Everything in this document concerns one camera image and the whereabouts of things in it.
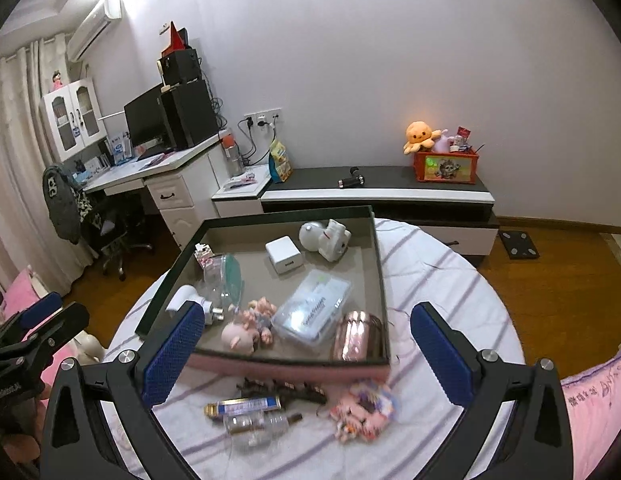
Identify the blue white box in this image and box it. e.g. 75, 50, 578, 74
110, 132, 132, 166

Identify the pink box with black rim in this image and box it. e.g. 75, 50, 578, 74
135, 204, 392, 386

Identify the blue yellow snack bag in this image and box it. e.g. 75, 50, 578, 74
267, 139, 294, 184

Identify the white glass-door hutch cabinet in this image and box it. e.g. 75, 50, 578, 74
40, 77, 109, 164

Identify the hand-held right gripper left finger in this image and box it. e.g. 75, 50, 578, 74
40, 300, 206, 480

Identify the white side cabinet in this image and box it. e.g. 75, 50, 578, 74
211, 163, 274, 221

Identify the black hair clip strip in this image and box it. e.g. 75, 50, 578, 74
235, 377, 328, 405

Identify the black floor scale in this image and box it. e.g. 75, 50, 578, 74
497, 228, 541, 261

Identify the rose gold cylinder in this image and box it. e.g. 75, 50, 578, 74
330, 311, 384, 362

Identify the pink white block toy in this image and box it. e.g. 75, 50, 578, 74
330, 379, 399, 444

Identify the white astronaut figure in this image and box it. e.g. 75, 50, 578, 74
297, 218, 352, 263

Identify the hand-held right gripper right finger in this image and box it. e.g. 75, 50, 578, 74
409, 301, 574, 480

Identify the white handheld device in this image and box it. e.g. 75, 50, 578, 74
165, 284, 226, 329

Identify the big-headed pink pig figure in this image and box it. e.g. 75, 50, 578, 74
220, 319, 259, 354

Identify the small pig figure blue outfit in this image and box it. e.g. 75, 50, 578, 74
240, 296, 278, 346

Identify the cream bed post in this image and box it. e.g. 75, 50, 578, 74
72, 332, 106, 364

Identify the black power cable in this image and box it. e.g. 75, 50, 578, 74
239, 119, 279, 167

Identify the red paper bag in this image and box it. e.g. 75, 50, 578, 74
160, 20, 189, 57

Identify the black computer monitor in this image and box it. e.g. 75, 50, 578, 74
123, 83, 169, 149

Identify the clear small bottle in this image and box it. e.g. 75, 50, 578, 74
224, 409, 304, 449

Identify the black computer tower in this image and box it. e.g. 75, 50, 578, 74
161, 79, 220, 151

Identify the clear plastic container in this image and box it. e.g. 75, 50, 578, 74
202, 253, 246, 306

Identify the gold blue tube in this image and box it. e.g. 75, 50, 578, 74
204, 394, 282, 419

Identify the black-topped low tv stand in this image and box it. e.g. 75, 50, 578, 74
260, 164, 501, 262

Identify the black office chair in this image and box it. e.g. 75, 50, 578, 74
77, 192, 154, 282

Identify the white wall power outlet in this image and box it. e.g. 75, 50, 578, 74
242, 107, 283, 129

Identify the white cube charger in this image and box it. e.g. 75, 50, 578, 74
264, 237, 306, 276

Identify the dark grey jacket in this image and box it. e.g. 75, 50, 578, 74
41, 164, 99, 246

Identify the cream pleated curtain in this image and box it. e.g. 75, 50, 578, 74
0, 35, 99, 302

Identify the orange-capped water bottle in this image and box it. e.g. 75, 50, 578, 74
221, 134, 242, 177

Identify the white desk with drawers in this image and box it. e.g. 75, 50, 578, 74
82, 132, 232, 252

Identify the orange octopus plush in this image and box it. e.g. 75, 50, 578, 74
403, 120, 444, 155

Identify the clear plastic case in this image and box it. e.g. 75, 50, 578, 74
271, 268, 353, 347

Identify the red cartoon storage box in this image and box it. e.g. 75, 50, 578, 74
413, 149, 479, 186

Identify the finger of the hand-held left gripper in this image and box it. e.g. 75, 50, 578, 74
1, 291, 64, 335
18, 302, 92, 358

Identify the pink printed quilt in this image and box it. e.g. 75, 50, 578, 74
560, 342, 621, 467

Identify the black speaker box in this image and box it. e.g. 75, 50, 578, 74
157, 48, 202, 86

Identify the white wall air conditioner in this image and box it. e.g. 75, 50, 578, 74
66, 0, 124, 61

